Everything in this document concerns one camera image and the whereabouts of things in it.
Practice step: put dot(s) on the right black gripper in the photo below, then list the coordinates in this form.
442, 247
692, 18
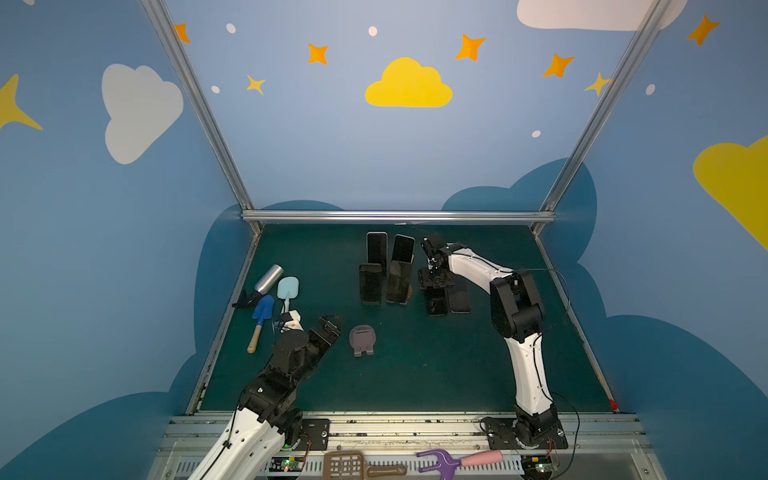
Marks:
433, 276

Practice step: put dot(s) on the black phone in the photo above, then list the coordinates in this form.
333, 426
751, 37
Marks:
377, 248
437, 303
403, 249
398, 282
370, 283

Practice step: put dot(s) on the aluminium frame post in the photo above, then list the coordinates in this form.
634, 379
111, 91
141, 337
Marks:
641, 42
161, 20

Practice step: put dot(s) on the right green circuit board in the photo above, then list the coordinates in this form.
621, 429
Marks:
537, 467

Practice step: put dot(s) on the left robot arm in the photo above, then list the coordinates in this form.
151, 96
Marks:
265, 418

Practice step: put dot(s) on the green circuit board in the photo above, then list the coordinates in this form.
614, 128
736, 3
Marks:
290, 465
537, 467

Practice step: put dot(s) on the silver metal cylinder tool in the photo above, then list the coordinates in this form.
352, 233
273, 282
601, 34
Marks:
250, 298

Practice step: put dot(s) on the brown slotted spatula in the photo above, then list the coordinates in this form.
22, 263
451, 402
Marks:
352, 465

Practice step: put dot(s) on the aluminium frame back bar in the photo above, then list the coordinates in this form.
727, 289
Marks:
316, 216

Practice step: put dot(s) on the blue toy shovel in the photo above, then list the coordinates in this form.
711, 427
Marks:
262, 312

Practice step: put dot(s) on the purple pink toy fork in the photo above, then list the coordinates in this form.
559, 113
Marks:
446, 465

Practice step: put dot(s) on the aluminium frame left post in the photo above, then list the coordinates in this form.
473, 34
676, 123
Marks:
161, 20

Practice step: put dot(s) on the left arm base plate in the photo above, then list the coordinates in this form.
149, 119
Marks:
312, 435

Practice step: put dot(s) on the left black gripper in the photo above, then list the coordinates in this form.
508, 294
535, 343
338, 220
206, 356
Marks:
321, 335

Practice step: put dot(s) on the aluminium frame right post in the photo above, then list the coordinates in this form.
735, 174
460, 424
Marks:
641, 42

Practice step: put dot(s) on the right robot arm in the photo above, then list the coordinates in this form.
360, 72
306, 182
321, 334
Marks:
517, 314

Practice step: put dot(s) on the left green circuit board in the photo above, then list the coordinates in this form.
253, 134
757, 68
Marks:
290, 465

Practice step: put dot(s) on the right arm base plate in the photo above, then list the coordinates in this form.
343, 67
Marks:
507, 433

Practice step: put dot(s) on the light blue spatula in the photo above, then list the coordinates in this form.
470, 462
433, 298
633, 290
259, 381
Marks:
287, 290

